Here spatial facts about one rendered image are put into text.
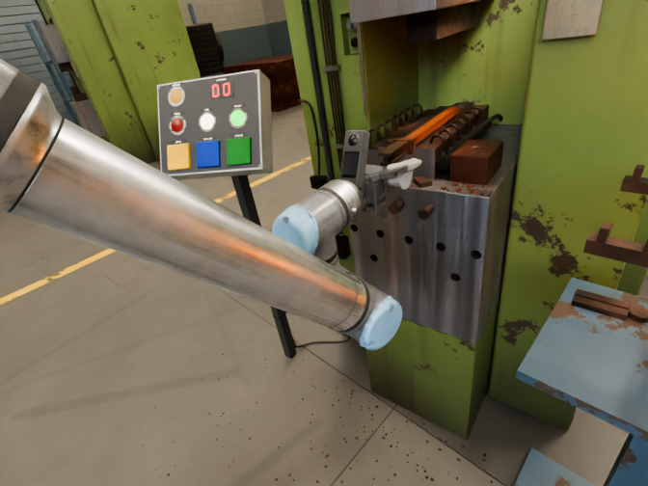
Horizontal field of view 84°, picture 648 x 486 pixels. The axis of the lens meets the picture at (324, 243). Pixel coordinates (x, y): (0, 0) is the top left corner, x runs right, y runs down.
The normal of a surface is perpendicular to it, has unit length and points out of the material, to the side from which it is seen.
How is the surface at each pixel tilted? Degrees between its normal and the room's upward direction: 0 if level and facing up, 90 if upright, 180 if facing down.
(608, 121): 90
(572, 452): 0
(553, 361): 0
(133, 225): 94
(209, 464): 0
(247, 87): 60
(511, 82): 90
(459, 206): 90
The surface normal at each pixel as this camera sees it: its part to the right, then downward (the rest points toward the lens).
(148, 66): 0.62, 0.33
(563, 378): -0.15, -0.84
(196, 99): -0.25, 0.04
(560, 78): -0.59, 0.49
